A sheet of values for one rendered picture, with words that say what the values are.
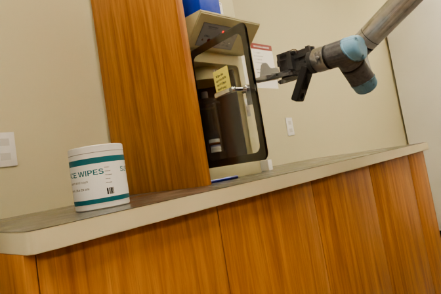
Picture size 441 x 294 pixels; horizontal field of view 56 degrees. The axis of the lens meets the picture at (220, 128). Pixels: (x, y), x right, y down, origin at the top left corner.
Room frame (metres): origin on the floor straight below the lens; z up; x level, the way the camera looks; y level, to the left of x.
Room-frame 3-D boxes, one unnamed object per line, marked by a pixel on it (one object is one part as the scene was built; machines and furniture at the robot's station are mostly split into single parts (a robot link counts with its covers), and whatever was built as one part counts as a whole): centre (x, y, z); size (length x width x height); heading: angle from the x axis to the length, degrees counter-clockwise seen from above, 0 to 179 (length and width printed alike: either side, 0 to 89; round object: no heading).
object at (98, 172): (1.01, 0.31, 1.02); 0.13 x 0.13 x 0.15
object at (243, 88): (1.19, -0.04, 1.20); 0.10 x 0.05 x 0.03; 37
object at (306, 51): (1.30, -0.28, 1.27); 0.12 x 0.08 x 0.09; 47
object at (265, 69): (1.32, -0.17, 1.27); 0.09 x 0.03 x 0.06; 83
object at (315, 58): (1.24, -0.34, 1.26); 0.08 x 0.05 x 0.08; 137
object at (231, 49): (1.26, -0.02, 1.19); 0.30 x 0.01 x 0.40; 37
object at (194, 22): (1.47, -0.06, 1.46); 0.32 x 0.12 x 0.10; 137
